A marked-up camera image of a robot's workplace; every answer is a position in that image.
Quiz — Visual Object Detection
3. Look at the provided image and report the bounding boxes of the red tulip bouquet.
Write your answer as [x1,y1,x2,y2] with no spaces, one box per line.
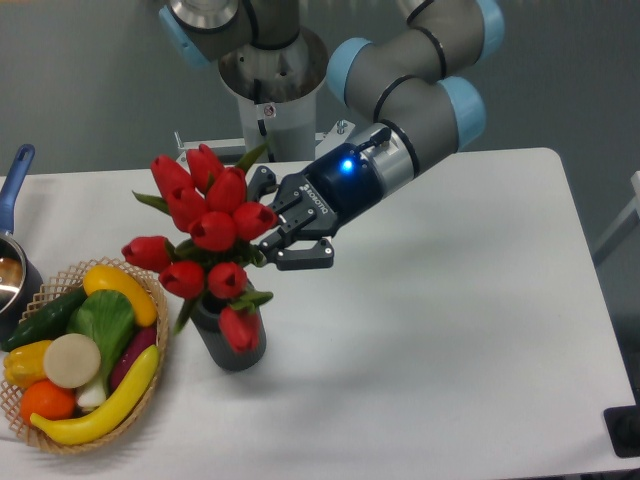
[121,144,277,331]

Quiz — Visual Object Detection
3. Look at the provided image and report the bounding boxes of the blue handled saucepan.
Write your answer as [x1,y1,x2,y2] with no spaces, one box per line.
[1,144,43,341]

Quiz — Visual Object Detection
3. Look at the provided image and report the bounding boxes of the orange fruit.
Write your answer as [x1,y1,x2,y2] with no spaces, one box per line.
[20,380,76,426]

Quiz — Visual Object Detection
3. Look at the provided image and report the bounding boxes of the dark grey ribbed vase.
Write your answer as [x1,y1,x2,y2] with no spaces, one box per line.
[191,293,266,372]

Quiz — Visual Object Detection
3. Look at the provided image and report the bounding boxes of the yellow bell pepper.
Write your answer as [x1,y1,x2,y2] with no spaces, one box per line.
[3,340,53,389]

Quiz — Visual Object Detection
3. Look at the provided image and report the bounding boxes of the woven wicker basket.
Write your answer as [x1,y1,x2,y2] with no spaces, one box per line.
[1,258,169,455]

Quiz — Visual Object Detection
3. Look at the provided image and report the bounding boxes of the yellow banana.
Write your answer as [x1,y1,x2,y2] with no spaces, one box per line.
[30,345,160,446]

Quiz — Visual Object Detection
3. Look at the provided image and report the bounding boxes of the green cucumber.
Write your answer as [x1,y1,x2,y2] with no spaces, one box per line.
[1,288,87,352]

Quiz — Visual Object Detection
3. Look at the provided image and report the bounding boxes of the black device at table edge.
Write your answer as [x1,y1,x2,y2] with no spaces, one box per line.
[603,405,639,458]

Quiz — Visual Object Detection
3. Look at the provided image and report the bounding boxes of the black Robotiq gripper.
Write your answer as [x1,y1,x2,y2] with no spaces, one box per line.
[246,142,383,271]

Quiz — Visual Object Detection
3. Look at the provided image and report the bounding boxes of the green bok choy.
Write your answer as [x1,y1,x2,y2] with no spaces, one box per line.
[66,290,135,413]

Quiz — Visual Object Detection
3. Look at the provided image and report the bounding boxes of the purple sweet potato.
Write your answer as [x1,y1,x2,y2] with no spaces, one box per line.
[109,326,157,391]

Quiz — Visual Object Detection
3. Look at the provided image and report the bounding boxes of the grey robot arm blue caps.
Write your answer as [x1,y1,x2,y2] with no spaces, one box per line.
[159,1,505,270]

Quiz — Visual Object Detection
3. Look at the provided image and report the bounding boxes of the white frame at right edge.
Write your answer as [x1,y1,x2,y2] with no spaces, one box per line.
[592,171,639,268]

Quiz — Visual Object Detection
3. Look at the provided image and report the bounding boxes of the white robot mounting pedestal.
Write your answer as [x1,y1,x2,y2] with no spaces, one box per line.
[176,91,355,163]

